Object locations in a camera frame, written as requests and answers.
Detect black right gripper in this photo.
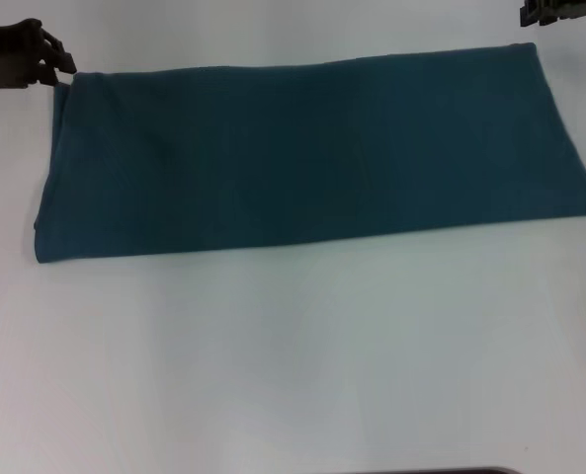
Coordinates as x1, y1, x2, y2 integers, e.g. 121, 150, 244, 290
519, 0, 586, 28

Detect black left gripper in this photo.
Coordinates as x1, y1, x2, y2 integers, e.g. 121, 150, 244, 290
0, 18, 79, 95

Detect teal t-shirt with FREE print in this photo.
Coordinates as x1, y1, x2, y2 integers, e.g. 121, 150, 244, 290
32, 41, 586, 267

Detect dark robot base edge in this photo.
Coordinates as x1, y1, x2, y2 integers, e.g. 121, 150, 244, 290
371, 465, 516, 474

